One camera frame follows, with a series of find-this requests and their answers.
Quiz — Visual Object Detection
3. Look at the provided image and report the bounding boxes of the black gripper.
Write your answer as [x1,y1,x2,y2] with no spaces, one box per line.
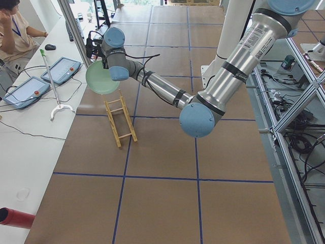
[95,45,109,69]

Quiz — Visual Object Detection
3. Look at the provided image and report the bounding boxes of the light green ceramic plate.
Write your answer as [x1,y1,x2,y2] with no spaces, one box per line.
[86,61,120,95]

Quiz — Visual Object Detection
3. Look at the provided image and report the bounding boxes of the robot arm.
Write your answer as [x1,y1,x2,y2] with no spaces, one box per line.
[101,1,313,138]

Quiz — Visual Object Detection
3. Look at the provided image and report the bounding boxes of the wooden dish rack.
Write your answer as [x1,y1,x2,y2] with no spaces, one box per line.
[104,89,138,147]

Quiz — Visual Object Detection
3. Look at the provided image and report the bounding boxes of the far teach pendant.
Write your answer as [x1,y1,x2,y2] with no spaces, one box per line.
[49,57,81,85]

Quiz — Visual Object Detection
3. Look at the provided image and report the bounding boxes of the teach pendant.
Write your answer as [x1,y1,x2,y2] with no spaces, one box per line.
[3,76,50,109]
[49,57,81,85]

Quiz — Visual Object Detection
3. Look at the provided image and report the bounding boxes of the black computer mouse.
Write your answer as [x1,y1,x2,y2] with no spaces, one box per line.
[45,44,56,51]

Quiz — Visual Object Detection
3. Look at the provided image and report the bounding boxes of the grabber stick tool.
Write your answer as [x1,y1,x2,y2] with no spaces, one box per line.
[39,49,76,121]

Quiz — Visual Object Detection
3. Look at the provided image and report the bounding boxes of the near teach pendant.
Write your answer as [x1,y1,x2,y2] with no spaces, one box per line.
[3,76,50,109]

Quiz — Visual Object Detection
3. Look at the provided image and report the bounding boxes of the person in beige shirt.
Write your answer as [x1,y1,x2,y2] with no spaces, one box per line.
[0,0,49,84]

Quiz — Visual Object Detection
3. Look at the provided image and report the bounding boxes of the brown paper table cover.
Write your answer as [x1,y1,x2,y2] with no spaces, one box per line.
[24,5,292,244]

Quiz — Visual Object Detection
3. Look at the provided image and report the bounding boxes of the red cylinder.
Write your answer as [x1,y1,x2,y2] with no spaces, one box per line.
[1,207,35,229]

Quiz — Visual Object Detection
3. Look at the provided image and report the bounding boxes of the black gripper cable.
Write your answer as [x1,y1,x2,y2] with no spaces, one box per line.
[87,30,183,105]

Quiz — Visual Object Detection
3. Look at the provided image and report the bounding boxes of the aluminium frame post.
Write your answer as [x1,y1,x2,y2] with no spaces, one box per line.
[58,0,91,69]

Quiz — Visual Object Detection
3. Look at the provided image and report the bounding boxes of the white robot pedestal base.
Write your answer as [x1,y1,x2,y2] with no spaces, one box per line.
[201,0,255,88]

